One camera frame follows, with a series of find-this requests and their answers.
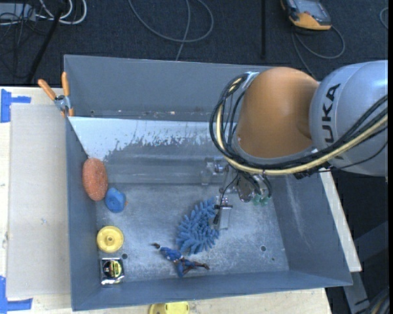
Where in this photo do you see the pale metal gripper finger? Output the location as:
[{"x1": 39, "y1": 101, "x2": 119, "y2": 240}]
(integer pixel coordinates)
[
  {"x1": 215, "y1": 195, "x2": 234, "y2": 231},
  {"x1": 201, "y1": 157, "x2": 230, "y2": 186}
]

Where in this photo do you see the blue chenille duster mitt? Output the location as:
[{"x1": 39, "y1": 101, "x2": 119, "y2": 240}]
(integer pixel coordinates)
[{"x1": 175, "y1": 196, "x2": 221, "y2": 256}]

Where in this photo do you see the blue toy action figure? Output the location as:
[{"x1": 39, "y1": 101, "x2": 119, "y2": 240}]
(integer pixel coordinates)
[{"x1": 151, "y1": 242, "x2": 211, "y2": 279}]

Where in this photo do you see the grey metal bin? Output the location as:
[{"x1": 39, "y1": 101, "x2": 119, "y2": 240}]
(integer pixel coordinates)
[{"x1": 63, "y1": 54, "x2": 354, "y2": 312}]

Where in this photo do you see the blue toy duck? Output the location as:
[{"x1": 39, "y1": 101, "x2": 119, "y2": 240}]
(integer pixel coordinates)
[{"x1": 104, "y1": 187, "x2": 128, "y2": 214}]

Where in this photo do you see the yellow round plastic disc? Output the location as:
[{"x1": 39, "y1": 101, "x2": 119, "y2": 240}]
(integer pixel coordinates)
[{"x1": 96, "y1": 225, "x2": 125, "y2": 253}]

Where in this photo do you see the orange round scouring pad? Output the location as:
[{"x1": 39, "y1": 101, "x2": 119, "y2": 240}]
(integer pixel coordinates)
[{"x1": 82, "y1": 157, "x2": 109, "y2": 202}]

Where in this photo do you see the pale wood board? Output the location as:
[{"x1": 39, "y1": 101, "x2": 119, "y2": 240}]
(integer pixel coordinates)
[{"x1": 5, "y1": 103, "x2": 73, "y2": 300}]

